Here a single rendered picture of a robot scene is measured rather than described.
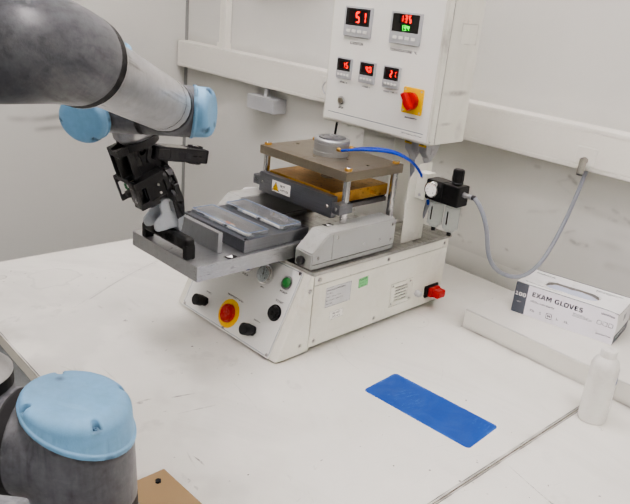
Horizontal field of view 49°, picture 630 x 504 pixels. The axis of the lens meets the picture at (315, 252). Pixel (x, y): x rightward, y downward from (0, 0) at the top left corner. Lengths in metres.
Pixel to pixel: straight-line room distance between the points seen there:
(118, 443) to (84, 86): 0.37
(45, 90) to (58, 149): 2.09
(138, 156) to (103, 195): 1.69
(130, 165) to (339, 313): 0.53
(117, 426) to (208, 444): 0.40
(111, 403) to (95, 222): 2.17
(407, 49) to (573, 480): 0.91
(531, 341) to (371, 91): 0.65
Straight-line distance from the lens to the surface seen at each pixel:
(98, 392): 0.80
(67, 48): 0.68
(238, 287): 1.47
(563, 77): 1.79
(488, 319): 1.59
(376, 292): 1.52
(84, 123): 1.06
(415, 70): 1.53
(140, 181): 1.21
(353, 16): 1.65
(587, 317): 1.60
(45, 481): 0.79
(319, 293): 1.38
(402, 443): 1.20
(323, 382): 1.33
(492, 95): 1.90
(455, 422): 1.28
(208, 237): 1.31
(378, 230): 1.46
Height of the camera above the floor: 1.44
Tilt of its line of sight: 21 degrees down
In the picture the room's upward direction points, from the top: 6 degrees clockwise
